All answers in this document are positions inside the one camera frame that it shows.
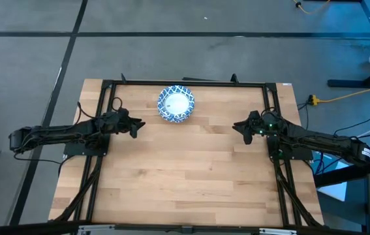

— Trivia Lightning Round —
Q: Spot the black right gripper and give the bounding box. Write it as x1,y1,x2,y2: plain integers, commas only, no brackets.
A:
232,110,285,146

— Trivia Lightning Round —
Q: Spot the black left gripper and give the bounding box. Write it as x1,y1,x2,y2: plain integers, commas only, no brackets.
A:
101,107,146,139

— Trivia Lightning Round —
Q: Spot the blue patterned paper bowl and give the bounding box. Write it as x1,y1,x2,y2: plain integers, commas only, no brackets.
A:
157,89,192,124
157,85,196,123

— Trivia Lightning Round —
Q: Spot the black beam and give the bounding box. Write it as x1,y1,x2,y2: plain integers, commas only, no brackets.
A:
313,157,370,189

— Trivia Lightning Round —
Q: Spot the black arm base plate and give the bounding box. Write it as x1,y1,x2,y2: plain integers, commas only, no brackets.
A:
268,135,314,161
63,133,110,157

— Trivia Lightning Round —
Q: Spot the yellow extension cord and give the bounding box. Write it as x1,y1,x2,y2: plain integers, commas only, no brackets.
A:
308,80,370,106

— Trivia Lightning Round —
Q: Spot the silver bracket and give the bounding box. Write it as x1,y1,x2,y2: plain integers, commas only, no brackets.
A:
76,224,117,235
258,227,298,235

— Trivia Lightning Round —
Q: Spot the black desk leg frame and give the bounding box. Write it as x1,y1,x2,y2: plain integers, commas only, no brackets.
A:
327,0,370,89

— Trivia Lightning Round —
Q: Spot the yellow cable with black plug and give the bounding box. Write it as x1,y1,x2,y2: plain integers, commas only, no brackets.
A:
292,0,331,16

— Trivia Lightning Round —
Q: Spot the black camera mount rail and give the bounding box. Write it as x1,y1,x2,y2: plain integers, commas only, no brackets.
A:
0,221,370,235

